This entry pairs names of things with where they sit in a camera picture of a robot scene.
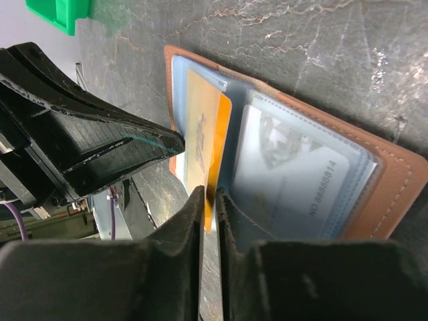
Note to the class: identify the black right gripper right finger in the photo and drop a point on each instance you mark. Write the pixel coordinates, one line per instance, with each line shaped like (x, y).
(265, 278)

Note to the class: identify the orange gold credit card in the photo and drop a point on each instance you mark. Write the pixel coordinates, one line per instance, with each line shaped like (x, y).
(208, 112)

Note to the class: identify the green plastic bin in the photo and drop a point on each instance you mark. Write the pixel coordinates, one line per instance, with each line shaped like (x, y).
(62, 14)

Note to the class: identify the silver white membership card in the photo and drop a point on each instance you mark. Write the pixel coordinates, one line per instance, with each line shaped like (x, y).
(282, 172)

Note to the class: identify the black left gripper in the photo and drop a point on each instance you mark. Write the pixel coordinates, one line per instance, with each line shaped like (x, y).
(60, 143)

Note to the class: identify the brown leather card holder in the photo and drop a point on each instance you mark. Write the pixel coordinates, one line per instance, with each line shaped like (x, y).
(382, 182)

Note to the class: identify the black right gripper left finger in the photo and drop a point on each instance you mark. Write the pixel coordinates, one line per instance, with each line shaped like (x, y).
(155, 278)

